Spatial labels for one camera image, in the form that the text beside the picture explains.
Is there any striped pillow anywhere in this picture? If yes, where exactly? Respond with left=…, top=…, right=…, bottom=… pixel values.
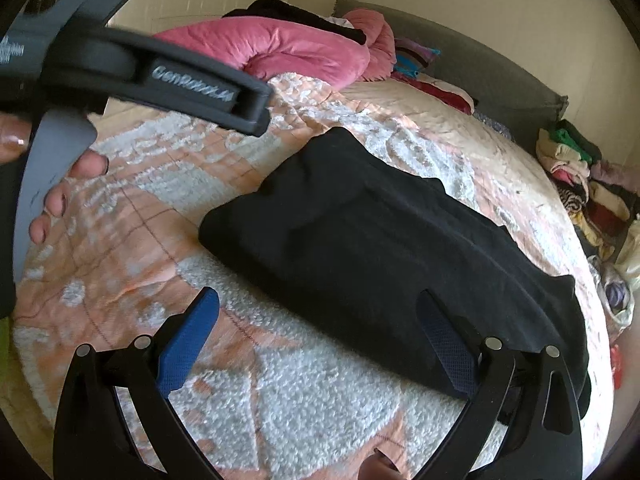
left=392, top=37, right=442, bottom=78

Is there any pink duvet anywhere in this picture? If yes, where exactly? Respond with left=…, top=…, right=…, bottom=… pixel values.
left=152, top=8, right=396, bottom=92

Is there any black sweater with orange patches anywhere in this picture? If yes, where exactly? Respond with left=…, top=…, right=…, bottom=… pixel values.
left=198, top=126, right=592, bottom=413

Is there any peach patterned quilt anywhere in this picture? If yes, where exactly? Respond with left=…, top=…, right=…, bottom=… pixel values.
left=12, top=72, right=618, bottom=480

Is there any person's right hand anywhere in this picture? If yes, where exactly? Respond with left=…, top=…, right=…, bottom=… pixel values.
left=361, top=452, right=401, bottom=480

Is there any green cloth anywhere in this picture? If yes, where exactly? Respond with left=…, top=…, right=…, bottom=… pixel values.
left=0, top=317, right=22, bottom=403

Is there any red cloth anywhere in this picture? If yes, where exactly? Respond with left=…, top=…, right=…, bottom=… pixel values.
left=390, top=71, right=475, bottom=117

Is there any cream bedspread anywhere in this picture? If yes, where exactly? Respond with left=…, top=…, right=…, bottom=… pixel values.
left=340, top=79, right=563, bottom=221

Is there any blue patterned cloth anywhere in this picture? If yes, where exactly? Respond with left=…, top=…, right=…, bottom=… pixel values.
left=472, top=109, right=516, bottom=143

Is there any person's left hand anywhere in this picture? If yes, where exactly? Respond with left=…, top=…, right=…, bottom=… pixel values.
left=0, top=112, right=110, bottom=246

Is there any grey bed headboard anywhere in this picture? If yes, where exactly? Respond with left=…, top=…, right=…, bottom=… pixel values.
left=332, top=0, right=569, bottom=133

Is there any black fleece cloth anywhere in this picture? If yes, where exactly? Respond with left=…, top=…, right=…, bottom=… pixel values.
left=221, top=0, right=368, bottom=45

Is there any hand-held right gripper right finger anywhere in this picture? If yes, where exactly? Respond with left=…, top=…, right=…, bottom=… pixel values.
left=415, top=287, right=601, bottom=480

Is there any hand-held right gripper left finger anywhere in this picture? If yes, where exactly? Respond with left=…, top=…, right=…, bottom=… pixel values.
left=52, top=286, right=222, bottom=480

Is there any pile of clothes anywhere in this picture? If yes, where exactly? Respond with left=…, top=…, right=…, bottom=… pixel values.
left=536, top=120, right=640, bottom=391

